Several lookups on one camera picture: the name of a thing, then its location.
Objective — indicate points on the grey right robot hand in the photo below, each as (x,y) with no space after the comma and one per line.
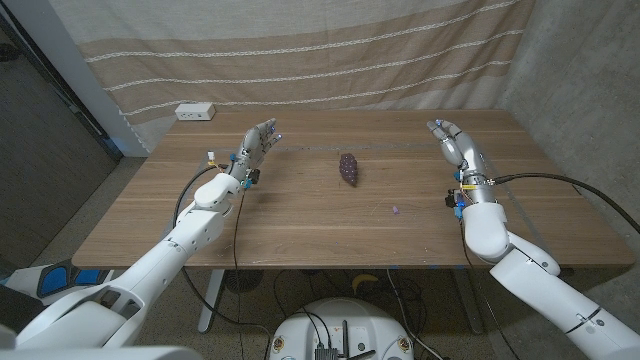
(462,147)

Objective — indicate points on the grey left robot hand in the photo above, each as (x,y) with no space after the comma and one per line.
(252,147)

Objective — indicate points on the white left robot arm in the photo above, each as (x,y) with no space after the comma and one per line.
(165,255)

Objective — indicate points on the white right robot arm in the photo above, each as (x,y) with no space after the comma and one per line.
(540,285)

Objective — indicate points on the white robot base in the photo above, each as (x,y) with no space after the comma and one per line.
(345,320)

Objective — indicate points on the white power strip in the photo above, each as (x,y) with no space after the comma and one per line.
(195,111)

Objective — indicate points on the purple grape bunch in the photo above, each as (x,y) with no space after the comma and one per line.
(348,169)

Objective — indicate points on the beige striped backdrop cloth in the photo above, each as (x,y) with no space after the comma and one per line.
(300,55)

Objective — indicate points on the black round floor foot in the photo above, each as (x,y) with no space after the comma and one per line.
(243,280)

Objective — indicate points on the white table leg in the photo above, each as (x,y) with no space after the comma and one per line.
(210,305)

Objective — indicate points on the yellow banana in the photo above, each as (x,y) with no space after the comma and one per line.
(364,280)

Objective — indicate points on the white device with blue pads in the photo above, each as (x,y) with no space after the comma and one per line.
(57,280)

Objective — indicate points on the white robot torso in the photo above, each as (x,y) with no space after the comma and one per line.
(100,354)

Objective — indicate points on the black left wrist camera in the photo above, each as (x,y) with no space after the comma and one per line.
(253,177)

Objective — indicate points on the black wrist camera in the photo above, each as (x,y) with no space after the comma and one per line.
(454,200)
(253,177)

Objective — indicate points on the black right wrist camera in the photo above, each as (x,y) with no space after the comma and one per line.
(454,200)

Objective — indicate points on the white corner post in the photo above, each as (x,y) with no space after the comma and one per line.
(75,85)

